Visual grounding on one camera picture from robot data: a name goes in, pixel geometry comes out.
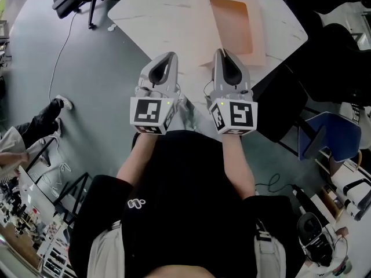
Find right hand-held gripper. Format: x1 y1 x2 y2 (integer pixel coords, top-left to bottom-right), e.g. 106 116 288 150
205 48 259 136

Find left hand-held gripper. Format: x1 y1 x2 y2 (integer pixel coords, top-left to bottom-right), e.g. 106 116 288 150
129 52 182 136

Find white box item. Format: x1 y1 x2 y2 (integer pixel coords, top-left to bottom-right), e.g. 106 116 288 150
198 0 268 68

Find person's left forearm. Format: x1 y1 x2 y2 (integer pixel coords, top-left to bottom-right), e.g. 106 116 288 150
115 131 163 191

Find person's right forearm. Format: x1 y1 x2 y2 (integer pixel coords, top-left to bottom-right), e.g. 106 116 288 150
221 133 257 200

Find black square chair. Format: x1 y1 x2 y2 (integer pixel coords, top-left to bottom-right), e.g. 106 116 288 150
250 64 310 145

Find black high-back chair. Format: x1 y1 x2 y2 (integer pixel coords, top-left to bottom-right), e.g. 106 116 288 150
312 10 371 105

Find blue chair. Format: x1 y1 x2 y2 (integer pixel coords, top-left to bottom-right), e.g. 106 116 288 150
298 111 363 162

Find person's black shirt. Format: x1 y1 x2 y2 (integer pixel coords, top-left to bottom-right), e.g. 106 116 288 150
68 129 307 278

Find white machine with black bands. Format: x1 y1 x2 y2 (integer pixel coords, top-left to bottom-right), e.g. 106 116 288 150
330 160 371 222

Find silver laptop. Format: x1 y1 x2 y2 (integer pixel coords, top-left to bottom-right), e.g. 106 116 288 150
17 166 56 214

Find black headset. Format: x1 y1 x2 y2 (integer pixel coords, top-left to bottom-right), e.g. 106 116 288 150
296 212 334 268

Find person's grey trousers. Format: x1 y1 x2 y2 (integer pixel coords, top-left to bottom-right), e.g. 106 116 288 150
86 218 288 278

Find long white floor cable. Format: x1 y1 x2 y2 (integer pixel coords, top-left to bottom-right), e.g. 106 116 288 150
48 10 79 104

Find black floor cable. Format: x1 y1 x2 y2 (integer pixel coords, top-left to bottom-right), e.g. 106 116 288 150
254 173 294 193

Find coiled white floor cable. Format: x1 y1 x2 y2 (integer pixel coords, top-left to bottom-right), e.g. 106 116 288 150
42 134 73 197

